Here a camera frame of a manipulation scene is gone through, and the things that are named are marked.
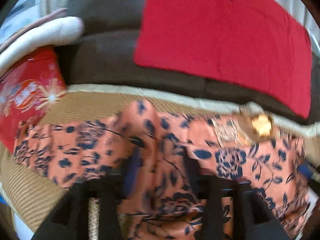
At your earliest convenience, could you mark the dark brown leather headboard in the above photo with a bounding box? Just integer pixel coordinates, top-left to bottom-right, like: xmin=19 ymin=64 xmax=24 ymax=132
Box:
xmin=55 ymin=0 xmax=319 ymax=125

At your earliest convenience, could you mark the woven rattan bed mat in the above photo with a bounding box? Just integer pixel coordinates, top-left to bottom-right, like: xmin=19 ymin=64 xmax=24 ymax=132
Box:
xmin=1 ymin=85 xmax=319 ymax=239

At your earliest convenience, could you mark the red firework gift bag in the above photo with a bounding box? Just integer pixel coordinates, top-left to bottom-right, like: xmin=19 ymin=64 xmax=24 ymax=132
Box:
xmin=1 ymin=46 xmax=66 ymax=151

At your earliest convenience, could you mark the orange navy floral garment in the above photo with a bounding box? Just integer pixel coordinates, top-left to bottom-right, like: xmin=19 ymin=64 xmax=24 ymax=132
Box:
xmin=13 ymin=100 xmax=309 ymax=239

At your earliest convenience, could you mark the white pink folded quilt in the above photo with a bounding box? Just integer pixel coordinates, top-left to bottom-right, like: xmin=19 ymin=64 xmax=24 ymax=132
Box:
xmin=1 ymin=8 xmax=85 ymax=75

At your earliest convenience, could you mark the red folded cloth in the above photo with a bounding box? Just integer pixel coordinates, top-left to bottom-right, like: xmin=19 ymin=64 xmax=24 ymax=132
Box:
xmin=134 ymin=0 xmax=312 ymax=118

